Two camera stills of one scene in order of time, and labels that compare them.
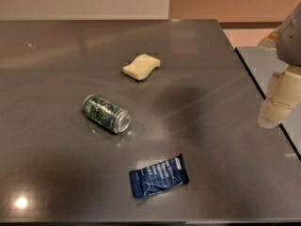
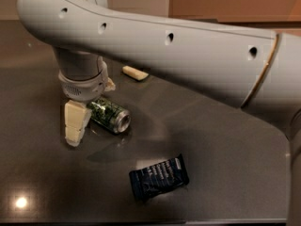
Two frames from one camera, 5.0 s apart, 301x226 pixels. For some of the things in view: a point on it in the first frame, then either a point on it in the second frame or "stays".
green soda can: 107,114 stays
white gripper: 291,40 → 82,89
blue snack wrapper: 157,177 stays
